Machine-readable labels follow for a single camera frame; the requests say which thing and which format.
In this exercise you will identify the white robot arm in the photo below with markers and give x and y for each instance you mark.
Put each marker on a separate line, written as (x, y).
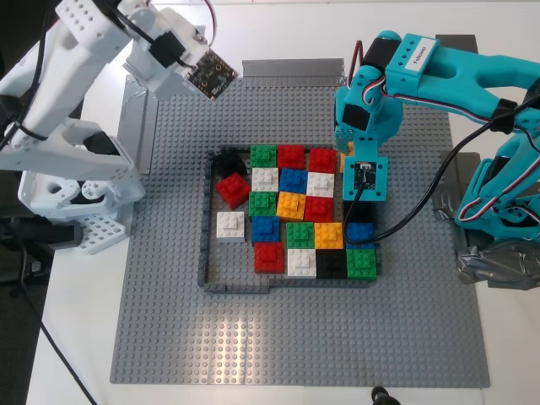
(63, 84)

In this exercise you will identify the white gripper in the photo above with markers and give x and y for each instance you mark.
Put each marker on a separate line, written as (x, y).
(148, 85)

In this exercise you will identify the grey duct tape strip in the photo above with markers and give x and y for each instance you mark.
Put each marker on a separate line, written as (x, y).
(291, 72)
(147, 126)
(447, 202)

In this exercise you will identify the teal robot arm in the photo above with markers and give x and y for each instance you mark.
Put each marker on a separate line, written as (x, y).
(464, 71)

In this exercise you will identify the orange brick cube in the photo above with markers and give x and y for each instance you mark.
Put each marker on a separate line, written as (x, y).
(328, 235)
(291, 206)
(341, 162)

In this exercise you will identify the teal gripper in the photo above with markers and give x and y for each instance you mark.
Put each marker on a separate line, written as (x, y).
(344, 138)

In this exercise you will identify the red brick cube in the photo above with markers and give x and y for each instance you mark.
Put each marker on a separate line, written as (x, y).
(269, 258)
(291, 157)
(319, 209)
(232, 190)
(322, 160)

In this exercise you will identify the teal camera mount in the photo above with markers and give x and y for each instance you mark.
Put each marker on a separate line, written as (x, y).
(352, 190)

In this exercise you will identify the black brick cube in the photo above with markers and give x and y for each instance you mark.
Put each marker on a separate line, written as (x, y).
(332, 263)
(228, 162)
(365, 213)

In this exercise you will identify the white brick cube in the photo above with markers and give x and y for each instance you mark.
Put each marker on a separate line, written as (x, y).
(320, 184)
(230, 227)
(265, 180)
(301, 263)

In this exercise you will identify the black table clamp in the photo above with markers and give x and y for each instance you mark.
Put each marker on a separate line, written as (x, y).
(42, 234)

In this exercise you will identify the green brick cube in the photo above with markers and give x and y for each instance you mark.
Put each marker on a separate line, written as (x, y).
(263, 157)
(299, 235)
(362, 263)
(262, 204)

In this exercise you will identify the black knob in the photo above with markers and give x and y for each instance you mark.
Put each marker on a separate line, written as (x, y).
(381, 396)

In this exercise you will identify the crumpled grey duct tape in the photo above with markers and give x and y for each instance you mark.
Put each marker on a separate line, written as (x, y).
(498, 266)

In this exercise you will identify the grey tape square patch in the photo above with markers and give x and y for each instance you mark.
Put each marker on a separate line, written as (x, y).
(464, 41)

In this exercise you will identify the blue brick cube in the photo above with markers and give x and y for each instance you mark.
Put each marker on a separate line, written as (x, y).
(363, 230)
(293, 181)
(266, 230)

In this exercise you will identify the grey studded baseplate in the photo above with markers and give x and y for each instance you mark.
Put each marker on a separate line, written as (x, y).
(295, 350)

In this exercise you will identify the dark grey brick frame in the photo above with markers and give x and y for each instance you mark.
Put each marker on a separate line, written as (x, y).
(205, 236)

